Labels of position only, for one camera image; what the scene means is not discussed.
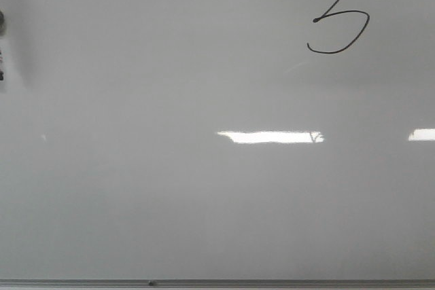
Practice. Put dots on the white whiteboard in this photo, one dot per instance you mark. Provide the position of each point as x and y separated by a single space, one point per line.
233 139

